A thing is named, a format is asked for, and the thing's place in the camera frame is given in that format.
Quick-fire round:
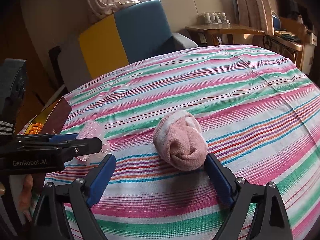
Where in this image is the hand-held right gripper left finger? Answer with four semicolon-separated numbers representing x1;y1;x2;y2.
31;154;117;240

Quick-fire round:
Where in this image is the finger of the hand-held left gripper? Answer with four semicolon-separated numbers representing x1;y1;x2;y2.
15;133;79;145
54;137;104;159

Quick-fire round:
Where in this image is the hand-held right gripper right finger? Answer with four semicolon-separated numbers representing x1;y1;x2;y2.
204;153;293;240

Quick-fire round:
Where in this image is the clear pink plastic box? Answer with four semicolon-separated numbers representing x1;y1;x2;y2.
74;120;111;162

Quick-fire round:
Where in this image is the gold tin tray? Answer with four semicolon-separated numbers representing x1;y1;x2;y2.
19;96;73;194

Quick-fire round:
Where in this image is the orange plastic clip rack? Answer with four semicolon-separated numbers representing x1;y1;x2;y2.
28;122;43;133

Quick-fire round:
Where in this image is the pink sock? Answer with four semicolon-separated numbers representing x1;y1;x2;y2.
153;110;208;172

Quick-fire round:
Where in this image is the person's left hand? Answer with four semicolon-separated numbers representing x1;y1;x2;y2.
20;174;34;222

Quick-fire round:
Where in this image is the wooden panelled cabinet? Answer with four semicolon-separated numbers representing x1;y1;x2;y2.
0;10;63;120

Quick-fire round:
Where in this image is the striped tablecloth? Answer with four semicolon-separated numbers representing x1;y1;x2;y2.
30;44;320;240

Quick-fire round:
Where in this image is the grey yellow blue chair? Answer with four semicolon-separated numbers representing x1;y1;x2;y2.
49;0;199;95

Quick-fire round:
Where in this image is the beige patterned curtain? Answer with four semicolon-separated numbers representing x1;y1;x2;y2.
86;0;133;22
231;0;278;37

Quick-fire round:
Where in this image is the wooden side table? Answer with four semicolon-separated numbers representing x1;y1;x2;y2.
185;24;265;47

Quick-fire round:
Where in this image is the treadle sewing table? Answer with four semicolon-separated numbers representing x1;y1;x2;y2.
262;30;304;65

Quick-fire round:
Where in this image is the green yellow cloth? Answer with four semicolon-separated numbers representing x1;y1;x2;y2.
275;30;298;42

